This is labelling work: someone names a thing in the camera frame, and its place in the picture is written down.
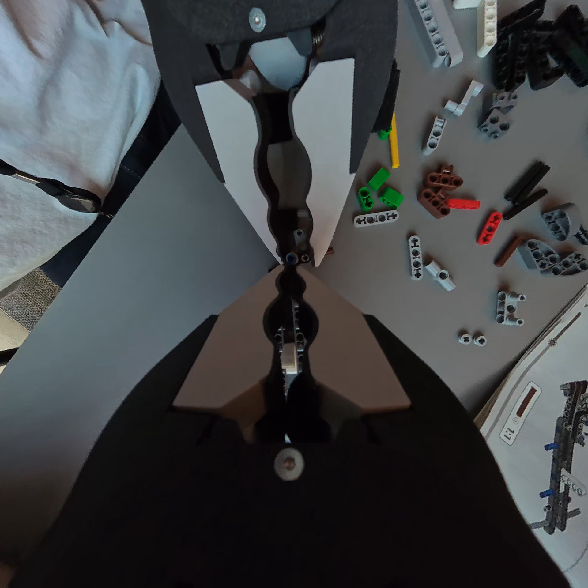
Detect light grey thin liftarm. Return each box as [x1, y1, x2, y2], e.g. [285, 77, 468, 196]
[408, 235, 424, 281]
[353, 210, 400, 228]

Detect brown lego axle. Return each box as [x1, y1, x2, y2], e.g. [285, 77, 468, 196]
[494, 235, 530, 268]

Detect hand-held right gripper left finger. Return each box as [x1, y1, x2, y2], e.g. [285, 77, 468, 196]
[171, 266, 284, 443]

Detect short light grey liftarm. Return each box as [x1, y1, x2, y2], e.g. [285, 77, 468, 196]
[422, 116, 447, 156]

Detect pile of dark lego beams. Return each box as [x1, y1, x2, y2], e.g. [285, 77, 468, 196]
[493, 0, 588, 91]

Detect red thin liftarm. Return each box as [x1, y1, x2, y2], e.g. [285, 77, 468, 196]
[476, 211, 504, 245]

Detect black lego beam assembly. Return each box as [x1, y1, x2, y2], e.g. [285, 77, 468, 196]
[274, 209, 318, 401]

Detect white lego beam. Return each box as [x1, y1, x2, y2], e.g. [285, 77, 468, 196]
[476, 0, 498, 58]

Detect dark grey lego connector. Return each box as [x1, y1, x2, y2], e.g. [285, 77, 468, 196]
[477, 91, 519, 140]

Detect dark grey curved panel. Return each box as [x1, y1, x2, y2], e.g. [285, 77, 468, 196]
[547, 251, 588, 277]
[541, 202, 576, 242]
[518, 238, 562, 273]

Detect long light grey lego beam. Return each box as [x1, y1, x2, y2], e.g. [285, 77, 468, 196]
[413, 0, 464, 69]

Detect light grey bent lego piece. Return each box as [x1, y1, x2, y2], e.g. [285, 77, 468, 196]
[443, 80, 484, 116]

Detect light grey tube connector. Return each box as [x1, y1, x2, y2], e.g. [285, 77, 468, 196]
[424, 260, 457, 292]

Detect light grey connector with pins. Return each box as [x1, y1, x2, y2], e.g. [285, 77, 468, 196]
[496, 290, 527, 326]

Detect brown lego connector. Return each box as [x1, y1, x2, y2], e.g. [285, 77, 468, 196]
[416, 187, 451, 219]
[425, 164, 464, 192]

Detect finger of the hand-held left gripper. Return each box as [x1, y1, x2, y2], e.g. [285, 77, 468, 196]
[289, 57, 357, 268]
[195, 78, 284, 266]

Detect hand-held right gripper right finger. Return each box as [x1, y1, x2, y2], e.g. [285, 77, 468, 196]
[298, 268, 412, 424]

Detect open lego instruction booklet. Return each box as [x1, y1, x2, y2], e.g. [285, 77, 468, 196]
[473, 284, 588, 588]

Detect black strap with buckle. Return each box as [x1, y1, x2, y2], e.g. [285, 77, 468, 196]
[0, 158, 115, 219]

